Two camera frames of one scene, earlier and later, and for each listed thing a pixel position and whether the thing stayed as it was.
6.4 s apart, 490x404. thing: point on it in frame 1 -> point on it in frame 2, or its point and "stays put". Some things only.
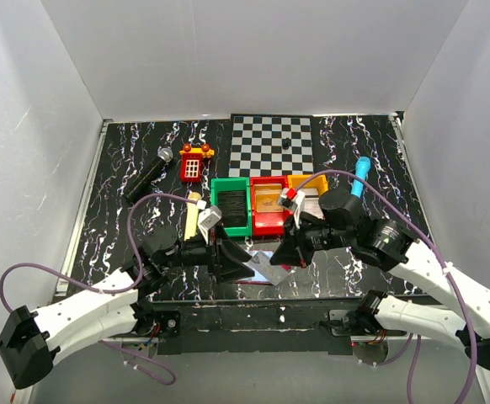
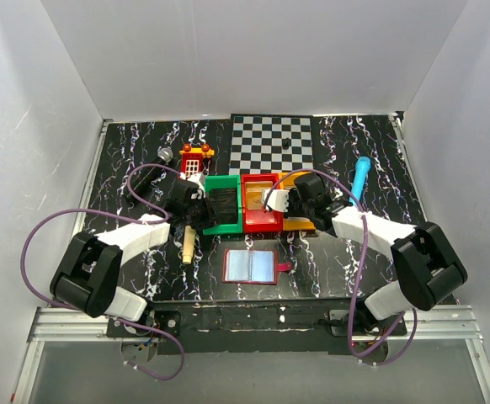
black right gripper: (297, 237) -> (292, 204)
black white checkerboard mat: (257, 148) stays put
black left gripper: (215, 257) -> (207, 209)
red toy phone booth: (191, 162) stays put
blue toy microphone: (362, 168) stays put
